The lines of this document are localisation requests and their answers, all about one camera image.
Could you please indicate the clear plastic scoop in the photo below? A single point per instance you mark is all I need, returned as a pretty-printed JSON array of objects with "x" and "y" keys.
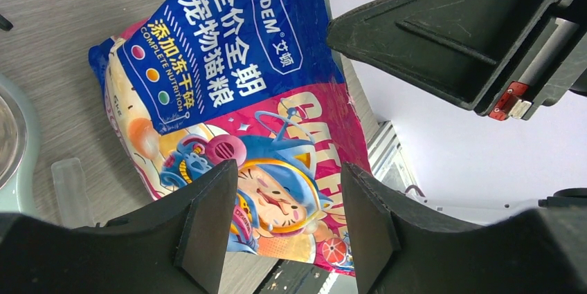
[{"x": 69, "y": 181}]

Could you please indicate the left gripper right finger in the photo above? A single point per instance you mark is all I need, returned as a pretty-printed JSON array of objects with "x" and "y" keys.
[{"x": 401, "y": 246}]

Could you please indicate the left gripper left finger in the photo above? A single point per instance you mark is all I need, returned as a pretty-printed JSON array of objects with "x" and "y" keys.
[{"x": 174, "y": 245}]

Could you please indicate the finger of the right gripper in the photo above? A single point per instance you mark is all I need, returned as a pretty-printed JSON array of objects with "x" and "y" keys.
[{"x": 498, "y": 58}]

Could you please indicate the green double pet bowl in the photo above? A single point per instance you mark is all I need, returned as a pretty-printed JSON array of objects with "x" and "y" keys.
[{"x": 20, "y": 146}]

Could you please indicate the colourful cat food bag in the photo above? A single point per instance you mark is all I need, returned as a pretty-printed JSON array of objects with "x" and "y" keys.
[{"x": 204, "y": 81}]

